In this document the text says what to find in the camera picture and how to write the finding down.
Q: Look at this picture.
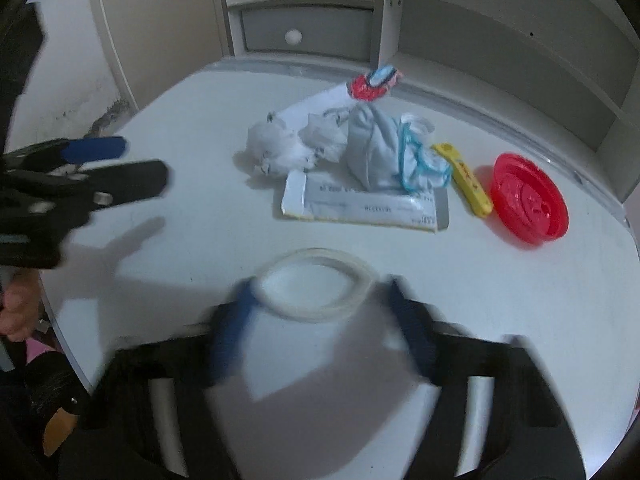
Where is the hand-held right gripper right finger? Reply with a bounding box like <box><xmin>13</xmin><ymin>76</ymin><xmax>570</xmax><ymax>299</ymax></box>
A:
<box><xmin>387</xmin><ymin>275</ymin><xmax>587</xmax><ymax>480</ymax></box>

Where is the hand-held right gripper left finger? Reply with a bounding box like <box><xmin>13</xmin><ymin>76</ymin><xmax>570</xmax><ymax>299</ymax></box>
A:
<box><xmin>60</xmin><ymin>280</ymin><xmax>257</xmax><ymax>480</ymax></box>

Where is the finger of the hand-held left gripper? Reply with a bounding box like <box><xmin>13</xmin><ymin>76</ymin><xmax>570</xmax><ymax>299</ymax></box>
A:
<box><xmin>27</xmin><ymin>159</ymin><xmax>169</xmax><ymax>212</ymax></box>
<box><xmin>4</xmin><ymin>135</ymin><xmax>129</xmax><ymax>173</ymax></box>

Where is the white plastic ring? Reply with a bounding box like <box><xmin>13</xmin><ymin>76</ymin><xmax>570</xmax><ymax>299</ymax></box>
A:
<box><xmin>252</xmin><ymin>248</ymin><xmax>381</xmax><ymax>324</ymax></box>

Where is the person's left hand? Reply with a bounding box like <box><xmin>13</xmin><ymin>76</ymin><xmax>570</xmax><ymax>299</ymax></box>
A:
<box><xmin>0</xmin><ymin>277</ymin><xmax>44</xmax><ymax>344</ymax></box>

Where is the white door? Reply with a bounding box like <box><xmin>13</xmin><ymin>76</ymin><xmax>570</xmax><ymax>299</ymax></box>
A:
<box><xmin>84</xmin><ymin>0</ymin><xmax>237</xmax><ymax>117</ymax></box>

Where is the white flat plastic packet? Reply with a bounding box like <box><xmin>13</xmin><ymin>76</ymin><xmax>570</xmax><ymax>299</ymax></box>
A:
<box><xmin>280</xmin><ymin>169</ymin><xmax>452</xmax><ymax>234</ymax></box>

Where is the crumpled white plastic bag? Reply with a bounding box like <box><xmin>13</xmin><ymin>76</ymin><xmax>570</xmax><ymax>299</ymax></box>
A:
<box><xmin>247</xmin><ymin>114</ymin><xmax>319</xmax><ymax>179</ymax></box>

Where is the small yellow packet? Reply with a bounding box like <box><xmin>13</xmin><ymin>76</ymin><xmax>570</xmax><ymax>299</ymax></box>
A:
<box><xmin>432</xmin><ymin>142</ymin><xmax>495</xmax><ymax>219</ymax></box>

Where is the red plastic lid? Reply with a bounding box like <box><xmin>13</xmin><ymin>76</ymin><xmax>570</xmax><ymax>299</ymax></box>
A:
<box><xmin>489</xmin><ymin>152</ymin><xmax>570</xmax><ymax>246</ymax></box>

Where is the crumpled light-blue wrapper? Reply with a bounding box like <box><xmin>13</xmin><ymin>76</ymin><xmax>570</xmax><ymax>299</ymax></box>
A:
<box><xmin>347</xmin><ymin>104</ymin><xmax>454</xmax><ymax>194</ymax></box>

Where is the crumpled white tissue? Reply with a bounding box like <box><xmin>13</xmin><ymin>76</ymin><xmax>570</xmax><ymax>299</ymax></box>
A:
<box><xmin>299</xmin><ymin>107</ymin><xmax>351</xmax><ymax>162</ymax></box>

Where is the grey drawer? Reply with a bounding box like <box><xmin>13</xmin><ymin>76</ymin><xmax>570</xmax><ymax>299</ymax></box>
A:
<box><xmin>240</xmin><ymin>5</ymin><xmax>377</xmax><ymax>62</ymax></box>

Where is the red blue crumpled wrapper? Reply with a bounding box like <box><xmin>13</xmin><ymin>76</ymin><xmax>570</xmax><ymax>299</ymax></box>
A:
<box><xmin>347</xmin><ymin>65</ymin><xmax>405</xmax><ymax>104</ymax></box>

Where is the white desk shelf unit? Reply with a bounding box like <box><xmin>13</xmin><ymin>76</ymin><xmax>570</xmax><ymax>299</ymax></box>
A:
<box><xmin>215</xmin><ymin>0</ymin><xmax>640</xmax><ymax>202</ymax></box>

